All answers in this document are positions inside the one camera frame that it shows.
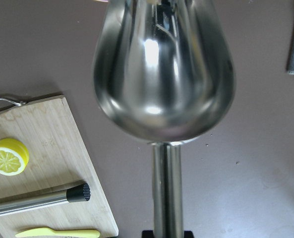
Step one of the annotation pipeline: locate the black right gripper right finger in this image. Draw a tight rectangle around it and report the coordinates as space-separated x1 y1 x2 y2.
184 231 194 238

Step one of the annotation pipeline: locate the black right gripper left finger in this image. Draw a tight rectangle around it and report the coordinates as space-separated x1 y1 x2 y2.
141 230 155 238

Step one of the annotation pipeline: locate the stainless steel ice scoop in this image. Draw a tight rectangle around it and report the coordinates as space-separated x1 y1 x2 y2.
93 0 235 238

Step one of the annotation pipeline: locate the steel muddler black tip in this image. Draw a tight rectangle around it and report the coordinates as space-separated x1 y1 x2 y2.
0 183 91 216

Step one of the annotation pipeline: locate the yellow plastic knife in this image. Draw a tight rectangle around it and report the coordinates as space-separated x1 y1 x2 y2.
15 228 100 238

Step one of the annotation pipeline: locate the bamboo cutting board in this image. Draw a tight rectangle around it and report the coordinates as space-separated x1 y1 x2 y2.
0 96 118 238

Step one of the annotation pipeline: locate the half lemon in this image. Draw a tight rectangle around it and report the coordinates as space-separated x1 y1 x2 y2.
0 138 29 176

